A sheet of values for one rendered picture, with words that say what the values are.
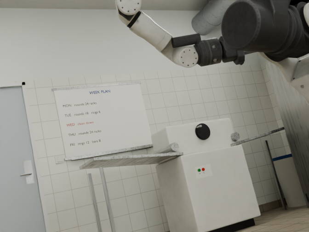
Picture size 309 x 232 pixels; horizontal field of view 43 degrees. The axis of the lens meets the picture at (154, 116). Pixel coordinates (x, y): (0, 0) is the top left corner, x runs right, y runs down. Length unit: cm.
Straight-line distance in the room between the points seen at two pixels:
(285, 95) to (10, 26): 324
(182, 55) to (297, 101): 339
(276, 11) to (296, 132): 377
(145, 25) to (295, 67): 48
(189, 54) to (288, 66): 33
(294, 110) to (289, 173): 105
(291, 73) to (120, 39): 422
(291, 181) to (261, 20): 458
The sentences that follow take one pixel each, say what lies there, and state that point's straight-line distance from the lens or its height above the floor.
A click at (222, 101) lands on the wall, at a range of 565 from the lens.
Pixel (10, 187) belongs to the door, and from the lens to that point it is 444.
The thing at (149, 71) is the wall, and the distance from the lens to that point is 522.
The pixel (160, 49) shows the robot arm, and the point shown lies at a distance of 133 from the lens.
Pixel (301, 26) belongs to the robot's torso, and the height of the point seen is 83.
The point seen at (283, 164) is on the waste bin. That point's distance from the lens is 540.
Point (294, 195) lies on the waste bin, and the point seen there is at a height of 14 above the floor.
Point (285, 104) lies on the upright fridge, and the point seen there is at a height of 119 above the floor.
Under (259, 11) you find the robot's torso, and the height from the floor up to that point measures 86.
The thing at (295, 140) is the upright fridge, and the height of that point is 78.
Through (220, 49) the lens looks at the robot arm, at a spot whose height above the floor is 95.
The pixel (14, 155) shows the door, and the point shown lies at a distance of 449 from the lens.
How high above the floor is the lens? 53
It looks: 11 degrees up
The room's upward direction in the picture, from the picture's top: 13 degrees counter-clockwise
